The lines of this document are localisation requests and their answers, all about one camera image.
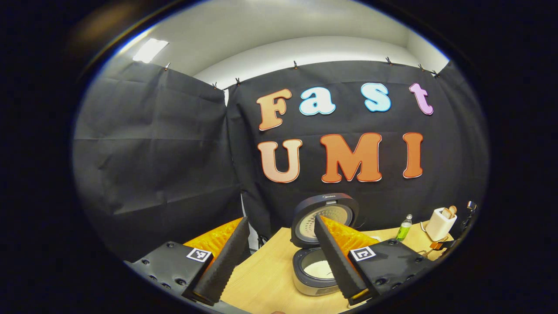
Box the dark grey rice cooker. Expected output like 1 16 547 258
290 193 360 297

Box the green plastic bottle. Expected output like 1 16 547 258
396 214 413 242

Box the white toaster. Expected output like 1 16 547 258
425 208 457 242

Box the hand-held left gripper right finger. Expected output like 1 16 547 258
314 214 436 307

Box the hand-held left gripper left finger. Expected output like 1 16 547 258
124 216 250 307

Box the ceiling light panel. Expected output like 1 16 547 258
132 38 170 64

